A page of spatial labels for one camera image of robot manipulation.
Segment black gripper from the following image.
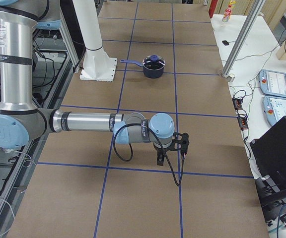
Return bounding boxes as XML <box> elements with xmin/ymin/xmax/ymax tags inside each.
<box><xmin>153</xmin><ymin>142</ymin><xmax>173</xmax><ymax>166</ymax></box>

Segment dark blue saucepan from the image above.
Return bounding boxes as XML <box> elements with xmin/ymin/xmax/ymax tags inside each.
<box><xmin>120</xmin><ymin>55</ymin><xmax>166</xmax><ymax>78</ymax></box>

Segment glass lid blue knob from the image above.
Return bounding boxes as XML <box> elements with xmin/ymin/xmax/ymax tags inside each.
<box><xmin>143</xmin><ymin>55</ymin><xmax>166</xmax><ymax>70</ymax></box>

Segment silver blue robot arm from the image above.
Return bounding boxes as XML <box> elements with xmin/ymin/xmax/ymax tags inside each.
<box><xmin>0</xmin><ymin>0</ymin><xmax>176</xmax><ymax>165</ymax></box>

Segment black orange power strip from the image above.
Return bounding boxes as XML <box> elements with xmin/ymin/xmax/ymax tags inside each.
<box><xmin>232</xmin><ymin>97</ymin><xmax>249</xmax><ymax>131</ymax></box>

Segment black laptop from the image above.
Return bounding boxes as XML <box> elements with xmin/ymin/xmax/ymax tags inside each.
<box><xmin>250</xmin><ymin>116</ymin><xmax>286</xmax><ymax>182</ymax></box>

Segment lower teach pendant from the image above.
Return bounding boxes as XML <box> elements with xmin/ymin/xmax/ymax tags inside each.
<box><xmin>263</xmin><ymin>96</ymin><xmax>286</xmax><ymax>126</ymax></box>

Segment teach pendant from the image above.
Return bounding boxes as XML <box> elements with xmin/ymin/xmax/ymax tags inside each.
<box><xmin>263</xmin><ymin>96</ymin><xmax>286</xmax><ymax>126</ymax></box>
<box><xmin>258</xmin><ymin>69</ymin><xmax>286</xmax><ymax>98</ymax></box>

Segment small black device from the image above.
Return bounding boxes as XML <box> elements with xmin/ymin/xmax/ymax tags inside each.
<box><xmin>222</xmin><ymin>40</ymin><xmax>229</xmax><ymax>46</ymax></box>

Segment upper teach pendant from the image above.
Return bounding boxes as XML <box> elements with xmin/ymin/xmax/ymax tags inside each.
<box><xmin>258</xmin><ymin>69</ymin><xmax>286</xmax><ymax>98</ymax></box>

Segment red yellow bottle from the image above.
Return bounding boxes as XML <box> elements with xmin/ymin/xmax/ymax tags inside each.
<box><xmin>222</xmin><ymin>0</ymin><xmax>236</xmax><ymax>22</ymax></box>

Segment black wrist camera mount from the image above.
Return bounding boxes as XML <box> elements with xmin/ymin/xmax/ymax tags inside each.
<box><xmin>173</xmin><ymin>132</ymin><xmax>190</xmax><ymax>158</ymax></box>

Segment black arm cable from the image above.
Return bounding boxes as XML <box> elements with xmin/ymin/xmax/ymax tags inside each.
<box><xmin>112</xmin><ymin>120</ymin><xmax>186</xmax><ymax>187</ymax></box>

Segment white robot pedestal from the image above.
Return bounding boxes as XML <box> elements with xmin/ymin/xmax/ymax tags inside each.
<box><xmin>73</xmin><ymin>0</ymin><xmax>117</xmax><ymax>82</ymax></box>

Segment aluminium frame post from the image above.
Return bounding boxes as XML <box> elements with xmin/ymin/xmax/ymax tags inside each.
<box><xmin>221</xmin><ymin>0</ymin><xmax>266</xmax><ymax>82</ymax></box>

